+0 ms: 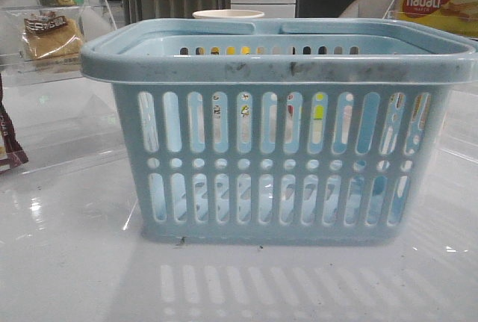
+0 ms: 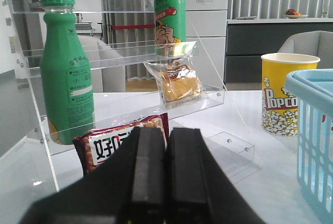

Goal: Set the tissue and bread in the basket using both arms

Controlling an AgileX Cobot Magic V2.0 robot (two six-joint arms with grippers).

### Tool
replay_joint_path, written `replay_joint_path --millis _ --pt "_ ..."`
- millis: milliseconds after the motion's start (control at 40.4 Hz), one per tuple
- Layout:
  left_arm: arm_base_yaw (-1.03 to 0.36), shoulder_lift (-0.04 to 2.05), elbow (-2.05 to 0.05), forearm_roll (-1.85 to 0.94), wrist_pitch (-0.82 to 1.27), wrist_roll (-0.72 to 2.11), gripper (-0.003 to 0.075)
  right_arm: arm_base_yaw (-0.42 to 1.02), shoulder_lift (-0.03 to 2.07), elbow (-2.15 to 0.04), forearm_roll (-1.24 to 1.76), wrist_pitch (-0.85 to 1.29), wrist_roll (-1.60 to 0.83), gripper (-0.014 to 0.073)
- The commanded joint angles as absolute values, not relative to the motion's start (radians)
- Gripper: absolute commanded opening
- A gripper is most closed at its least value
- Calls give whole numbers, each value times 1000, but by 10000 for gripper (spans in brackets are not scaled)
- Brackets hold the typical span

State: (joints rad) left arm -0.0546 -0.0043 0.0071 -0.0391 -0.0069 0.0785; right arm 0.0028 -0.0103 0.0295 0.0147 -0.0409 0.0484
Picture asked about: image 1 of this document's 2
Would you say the packaged bread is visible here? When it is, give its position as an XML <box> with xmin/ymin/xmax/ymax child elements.
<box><xmin>19</xmin><ymin>10</ymin><xmax>84</xmax><ymax>61</ymax></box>

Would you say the light blue plastic basket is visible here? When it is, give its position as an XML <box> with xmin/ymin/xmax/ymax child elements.
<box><xmin>80</xmin><ymin>19</ymin><xmax>477</xmax><ymax>245</ymax></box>

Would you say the white paper cup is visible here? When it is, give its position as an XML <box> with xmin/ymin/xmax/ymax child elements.
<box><xmin>193</xmin><ymin>9</ymin><xmax>265</xmax><ymax>19</ymax></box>

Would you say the brown snack packet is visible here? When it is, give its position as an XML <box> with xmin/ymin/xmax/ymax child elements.
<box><xmin>1</xmin><ymin>81</ymin><xmax>28</xmax><ymax>174</ymax></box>

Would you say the clear acrylic shelf left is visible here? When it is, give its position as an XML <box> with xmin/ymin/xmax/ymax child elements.
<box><xmin>1</xmin><ymin>0</ymin><xmax>117</xmax><ymax>85</ymax></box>

